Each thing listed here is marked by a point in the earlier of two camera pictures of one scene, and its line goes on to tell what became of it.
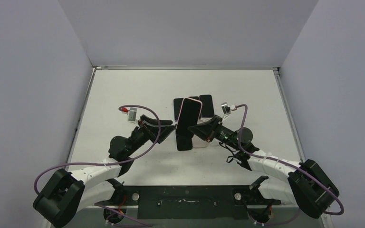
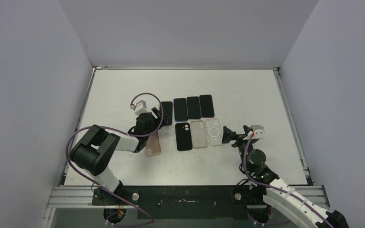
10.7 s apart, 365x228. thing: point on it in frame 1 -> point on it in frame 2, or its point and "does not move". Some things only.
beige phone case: (198, 142) does not move
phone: (188, 116) -> (167, 109)
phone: (207, 108) does not move
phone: (177, 103) does not move
